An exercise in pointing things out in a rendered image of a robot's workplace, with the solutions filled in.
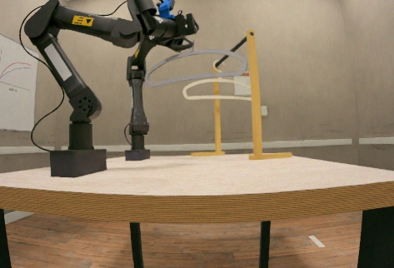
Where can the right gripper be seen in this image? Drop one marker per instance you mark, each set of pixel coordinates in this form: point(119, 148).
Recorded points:
point(175, 25)

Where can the beige clothes hanger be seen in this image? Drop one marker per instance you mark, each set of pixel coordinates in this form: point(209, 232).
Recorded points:
point(216, 80)

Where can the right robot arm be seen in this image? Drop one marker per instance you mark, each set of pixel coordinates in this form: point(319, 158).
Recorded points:
point(121, 32)

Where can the yellow wooden garment rack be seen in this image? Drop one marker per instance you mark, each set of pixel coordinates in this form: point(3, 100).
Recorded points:
point(256, 108)

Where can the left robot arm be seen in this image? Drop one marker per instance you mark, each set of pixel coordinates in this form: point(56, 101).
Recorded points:
point(135, 77)

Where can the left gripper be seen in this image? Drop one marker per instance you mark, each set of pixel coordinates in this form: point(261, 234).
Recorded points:
point(176, 44)

